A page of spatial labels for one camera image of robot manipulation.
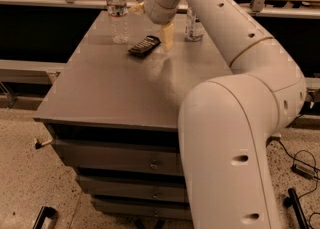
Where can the top grey drawer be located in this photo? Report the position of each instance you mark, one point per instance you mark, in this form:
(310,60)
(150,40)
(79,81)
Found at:
(119,157)

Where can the black cylindrical leg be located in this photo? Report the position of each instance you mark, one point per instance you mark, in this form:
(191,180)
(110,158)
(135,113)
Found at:
(292,200)

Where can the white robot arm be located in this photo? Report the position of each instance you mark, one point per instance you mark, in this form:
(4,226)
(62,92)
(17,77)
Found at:
(224,123)

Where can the black power adapter with cable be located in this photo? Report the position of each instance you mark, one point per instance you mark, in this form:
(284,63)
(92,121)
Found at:
(307,171)

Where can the grey drawer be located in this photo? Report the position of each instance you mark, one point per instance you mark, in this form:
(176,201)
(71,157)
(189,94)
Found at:
(116,188)
(167,210)
(119,157)

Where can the water bottle white label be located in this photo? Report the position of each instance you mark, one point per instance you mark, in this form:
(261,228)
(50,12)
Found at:
(194,30)

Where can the black bracket on floor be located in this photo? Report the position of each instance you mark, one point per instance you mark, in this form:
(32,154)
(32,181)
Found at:
(44,213)

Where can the grey metal rail frame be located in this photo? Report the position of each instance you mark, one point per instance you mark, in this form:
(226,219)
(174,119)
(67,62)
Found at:
(66,3)

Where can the grey drawer cabinet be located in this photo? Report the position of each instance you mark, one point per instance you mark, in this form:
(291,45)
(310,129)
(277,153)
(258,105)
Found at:
(104,94)

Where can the middle grey drawer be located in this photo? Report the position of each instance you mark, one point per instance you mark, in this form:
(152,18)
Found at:
(116,188)

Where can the bottom grey drawer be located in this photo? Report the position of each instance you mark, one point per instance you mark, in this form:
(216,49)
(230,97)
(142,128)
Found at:
(167,210)

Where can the clear water bottle red label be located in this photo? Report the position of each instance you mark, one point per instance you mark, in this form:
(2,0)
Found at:
(117,13)

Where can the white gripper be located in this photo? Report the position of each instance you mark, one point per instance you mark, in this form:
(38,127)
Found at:
(156,12)

